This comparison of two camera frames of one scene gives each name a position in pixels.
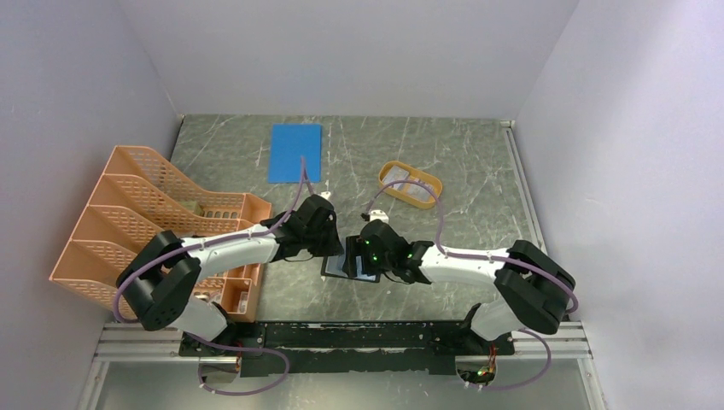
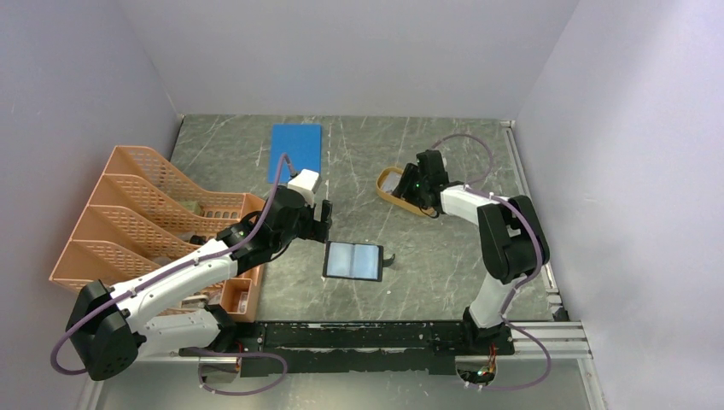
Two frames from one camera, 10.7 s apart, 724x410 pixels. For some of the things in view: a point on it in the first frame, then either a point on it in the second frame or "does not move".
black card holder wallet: (333, 266) does not move
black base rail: (344, 348) does not move
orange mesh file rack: (138, 196) does not move
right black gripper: (371, 267) to (409, 175)
